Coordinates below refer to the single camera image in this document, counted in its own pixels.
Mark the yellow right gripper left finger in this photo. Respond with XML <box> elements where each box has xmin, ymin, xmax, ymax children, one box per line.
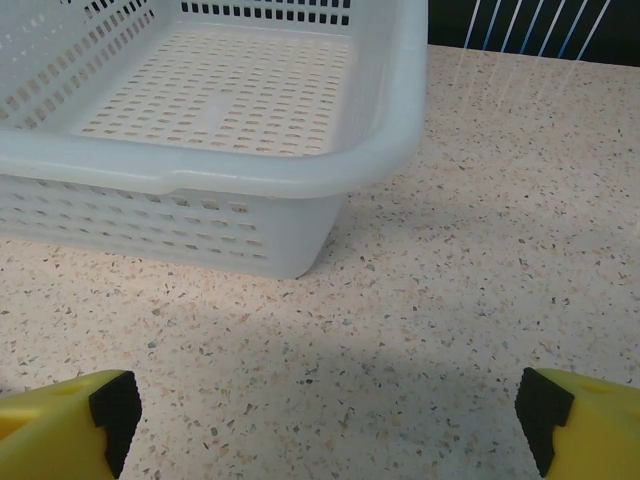
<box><xmin>0</xmin><ymin>369</ymin><xmax>144</xmax><ymax>480</ymax></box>

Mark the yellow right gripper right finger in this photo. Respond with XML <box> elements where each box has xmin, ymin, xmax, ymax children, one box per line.
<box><xmin>514</xmin><ymin>367</ymin><xmax>640</xmax><ymax>480</ymax></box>

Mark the plain white perforated plastic basket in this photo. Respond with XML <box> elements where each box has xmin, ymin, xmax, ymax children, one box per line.
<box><xmin>0</xmin><ymin>0</ymin><xmax>430</xmax><ymax>280</ymax></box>

